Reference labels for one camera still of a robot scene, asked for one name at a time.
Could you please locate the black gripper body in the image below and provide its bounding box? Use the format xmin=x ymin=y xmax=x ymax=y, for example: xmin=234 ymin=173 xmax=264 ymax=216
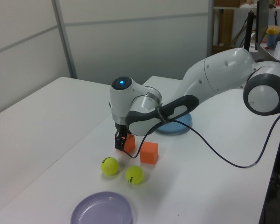
xmin=113 ymin=122 xmax=130 ymax=135

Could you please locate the orange foam cube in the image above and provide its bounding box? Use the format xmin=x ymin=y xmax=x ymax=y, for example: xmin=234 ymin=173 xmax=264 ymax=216
xmin=123 ymin=133 xmax=136 ymax=152
xmin=140 ymin=141 xmax=159 ymax=165

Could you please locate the yellow-green tennis ball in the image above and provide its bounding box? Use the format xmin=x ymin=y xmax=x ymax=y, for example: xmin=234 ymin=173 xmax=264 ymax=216
xmin=101 ymin=157 xmax=119 ymax=176
xmin=125 ymin=165 xmax=145 ymax=185

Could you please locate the blue plate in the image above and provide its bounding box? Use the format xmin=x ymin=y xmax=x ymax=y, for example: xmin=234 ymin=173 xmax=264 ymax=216
xmin=154 ymin=113 xmax=193 ymax=135

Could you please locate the purple plate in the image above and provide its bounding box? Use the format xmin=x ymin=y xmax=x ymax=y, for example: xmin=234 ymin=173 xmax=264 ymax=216
xmin=70 ymin=191 xmax=133 ymax=224

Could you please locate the white office partition panel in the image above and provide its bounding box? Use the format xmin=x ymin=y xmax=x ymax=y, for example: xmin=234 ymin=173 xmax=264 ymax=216
xmin=0 ymin=0 xmax=68 ymax=117
xmin=58 ymin=0 xmax=215 ymax=86

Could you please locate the brown cardboard sheet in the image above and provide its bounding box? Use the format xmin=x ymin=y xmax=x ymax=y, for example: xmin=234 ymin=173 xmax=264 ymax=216
xmin=218 ymin=9 xmax=234 ymax=46

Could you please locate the grey angled panel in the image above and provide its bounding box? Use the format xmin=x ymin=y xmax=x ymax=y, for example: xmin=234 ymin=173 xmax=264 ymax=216
xmin=255 ymin=42 xmax=277 ymax=61

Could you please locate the black stand pole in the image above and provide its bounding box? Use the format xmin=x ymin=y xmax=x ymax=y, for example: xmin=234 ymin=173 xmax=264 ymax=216
xmin=244 ymin=10 xmax=257 ymax=51

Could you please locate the blue cup with yellow lid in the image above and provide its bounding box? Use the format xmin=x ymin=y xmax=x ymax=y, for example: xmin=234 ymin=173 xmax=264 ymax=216
xmin=266 ymin=27 xmax=278 ymax=49

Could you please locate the black cable strap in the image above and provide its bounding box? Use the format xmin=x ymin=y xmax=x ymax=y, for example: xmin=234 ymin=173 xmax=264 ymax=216
xmin=155 ymin=104 xmax=170 ymax=123

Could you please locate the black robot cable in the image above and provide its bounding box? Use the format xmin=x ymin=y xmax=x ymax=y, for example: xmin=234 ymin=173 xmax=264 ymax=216
xmin=125 ymin=112 xmax=280 ymax=169

